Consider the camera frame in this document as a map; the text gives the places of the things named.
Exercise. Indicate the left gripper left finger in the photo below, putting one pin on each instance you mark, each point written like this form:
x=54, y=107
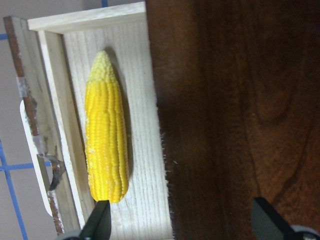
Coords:
x=99, y=223

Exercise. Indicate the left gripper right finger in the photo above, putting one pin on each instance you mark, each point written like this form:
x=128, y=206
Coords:
x=268, y=224

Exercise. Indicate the yellow toy corn cob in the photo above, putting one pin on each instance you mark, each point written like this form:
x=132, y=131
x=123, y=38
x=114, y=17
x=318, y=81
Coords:
x=106, y=147

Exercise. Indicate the dark wooden drawer box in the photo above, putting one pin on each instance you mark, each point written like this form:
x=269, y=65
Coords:
x=238, y=96

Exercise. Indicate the light wood drawer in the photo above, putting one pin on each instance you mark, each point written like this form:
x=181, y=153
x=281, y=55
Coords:
x=52, y=57

